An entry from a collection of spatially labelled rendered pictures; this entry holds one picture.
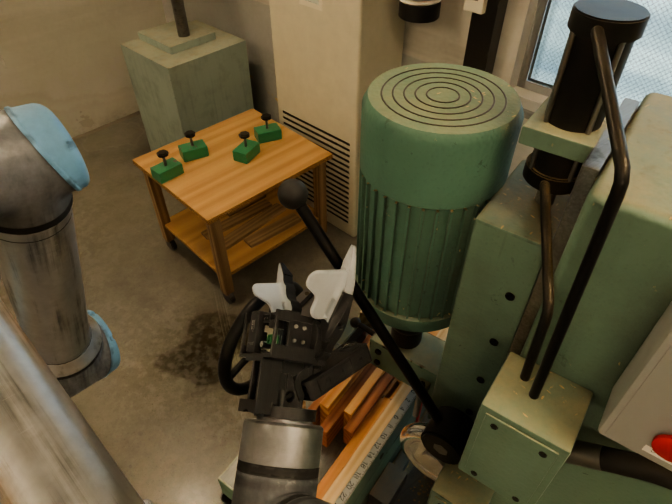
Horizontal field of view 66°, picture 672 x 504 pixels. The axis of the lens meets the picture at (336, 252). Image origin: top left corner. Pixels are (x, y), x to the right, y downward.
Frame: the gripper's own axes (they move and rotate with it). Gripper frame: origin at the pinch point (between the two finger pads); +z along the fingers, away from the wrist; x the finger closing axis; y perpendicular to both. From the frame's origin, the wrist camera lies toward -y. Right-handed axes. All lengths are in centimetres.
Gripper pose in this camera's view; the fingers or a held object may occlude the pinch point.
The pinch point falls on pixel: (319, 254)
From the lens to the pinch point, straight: 65.2
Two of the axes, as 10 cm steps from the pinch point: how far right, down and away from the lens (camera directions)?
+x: -6.3, 1.6, 7.6
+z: 1.1, -9.5, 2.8
